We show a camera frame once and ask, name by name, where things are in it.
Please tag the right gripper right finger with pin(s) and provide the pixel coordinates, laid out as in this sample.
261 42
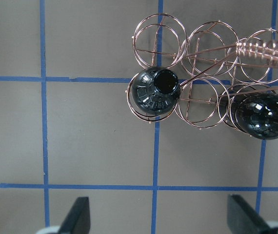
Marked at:
243 219

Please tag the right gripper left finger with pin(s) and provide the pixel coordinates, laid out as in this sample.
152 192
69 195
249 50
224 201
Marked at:
78 219

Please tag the dark bottle in basket corner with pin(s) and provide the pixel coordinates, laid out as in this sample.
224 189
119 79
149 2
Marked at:
155 90

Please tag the dark bottle under basket handle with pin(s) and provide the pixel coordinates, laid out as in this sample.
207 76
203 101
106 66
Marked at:
255 114

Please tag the copper wire wine basket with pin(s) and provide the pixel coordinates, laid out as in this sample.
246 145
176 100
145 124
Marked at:
211 62

